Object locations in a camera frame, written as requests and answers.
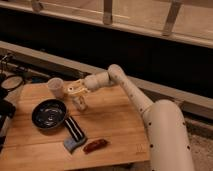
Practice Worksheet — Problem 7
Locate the translucent plastic cup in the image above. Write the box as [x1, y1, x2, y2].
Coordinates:
[47, 77, 65, 99]

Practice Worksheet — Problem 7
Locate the brown sausage toy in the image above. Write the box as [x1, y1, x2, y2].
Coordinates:
[83, 139, 108, 154]

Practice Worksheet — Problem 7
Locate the wooden railing frame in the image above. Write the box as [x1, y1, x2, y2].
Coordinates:
[0, 0, 213, 48]

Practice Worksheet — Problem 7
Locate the black device at left edge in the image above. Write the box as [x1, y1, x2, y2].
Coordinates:
[0, 98, 17, 153]

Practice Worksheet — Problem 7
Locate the round black mirror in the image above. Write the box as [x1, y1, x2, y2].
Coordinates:
[1, 75, 24, 92]

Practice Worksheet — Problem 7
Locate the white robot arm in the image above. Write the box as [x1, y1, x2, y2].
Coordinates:
[67, 64, 195, 171]

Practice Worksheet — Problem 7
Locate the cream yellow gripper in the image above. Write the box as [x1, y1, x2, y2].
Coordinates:
[66, 79, 90, 97]

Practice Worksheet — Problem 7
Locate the black frying pan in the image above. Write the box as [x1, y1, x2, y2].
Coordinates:
[32, 99, 85, 141]

